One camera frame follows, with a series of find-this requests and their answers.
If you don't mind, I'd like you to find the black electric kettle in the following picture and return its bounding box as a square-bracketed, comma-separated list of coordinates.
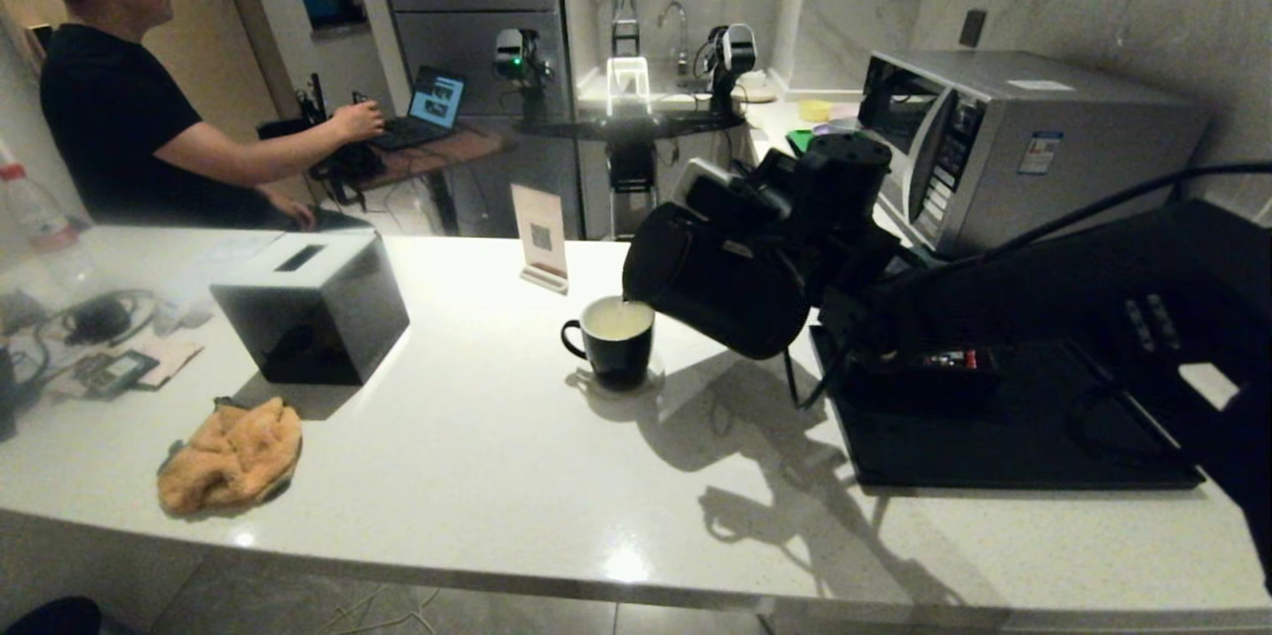
[622, 203, 811, 361]

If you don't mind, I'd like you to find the clear bottle red cap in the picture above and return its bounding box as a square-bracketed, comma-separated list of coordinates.
[0, 163, 92, 286]

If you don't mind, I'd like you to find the black mug white inside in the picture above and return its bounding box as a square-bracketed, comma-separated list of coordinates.
[559, 295, 656, 388]

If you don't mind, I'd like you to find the robot torso column lit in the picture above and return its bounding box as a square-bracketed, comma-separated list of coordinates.
[604, 0, 664, 244]

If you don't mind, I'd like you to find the QR code sign stand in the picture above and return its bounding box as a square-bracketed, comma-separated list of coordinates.
[511, 185, 570, 297]

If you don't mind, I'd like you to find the black compartment organizer box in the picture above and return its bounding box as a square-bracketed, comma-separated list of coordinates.
[835, 317, 1001, 407]

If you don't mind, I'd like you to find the chrome kitchen faucet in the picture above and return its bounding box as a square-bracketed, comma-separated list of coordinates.
[656, 1, 691, 78]

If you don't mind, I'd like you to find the silver microwave oven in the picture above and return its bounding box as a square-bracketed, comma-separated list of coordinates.
[857, 49, 1211, 258]

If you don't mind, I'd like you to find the black rectangular tray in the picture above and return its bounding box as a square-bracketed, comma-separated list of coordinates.
[810, 327, 1205, 490]

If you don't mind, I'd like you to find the brown wooden desk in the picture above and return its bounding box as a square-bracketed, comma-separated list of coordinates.
[343, 128, 508, 238]

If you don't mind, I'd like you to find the open black laptop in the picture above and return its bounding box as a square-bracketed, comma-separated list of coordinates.
[373, 68, 468, 154]

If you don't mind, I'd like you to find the black tissue box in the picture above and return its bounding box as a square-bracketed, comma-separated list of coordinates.
[211, 234, 410, 388]

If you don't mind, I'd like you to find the orange crumpled cloth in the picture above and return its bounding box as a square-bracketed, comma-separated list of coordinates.
[158, 397, 304, 518]

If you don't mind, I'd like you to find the pink paper card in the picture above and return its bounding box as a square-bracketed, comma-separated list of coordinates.
[139, 342, 207, 388]

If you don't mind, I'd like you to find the person in black shirt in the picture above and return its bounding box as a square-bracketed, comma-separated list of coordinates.
[12, 0, 387, 234]

